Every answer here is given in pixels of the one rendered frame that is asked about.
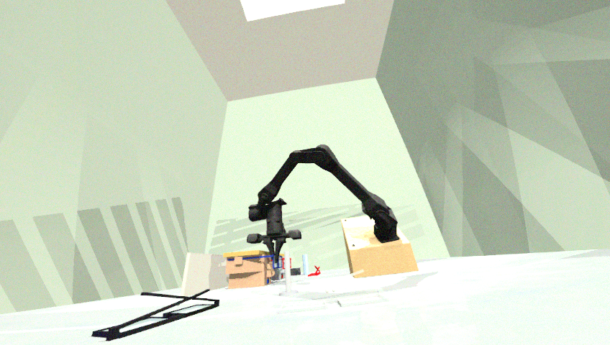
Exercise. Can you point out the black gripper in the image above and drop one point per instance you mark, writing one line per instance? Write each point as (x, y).
(274, 230)

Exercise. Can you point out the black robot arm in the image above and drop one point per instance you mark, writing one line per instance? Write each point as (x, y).
(385, 227)

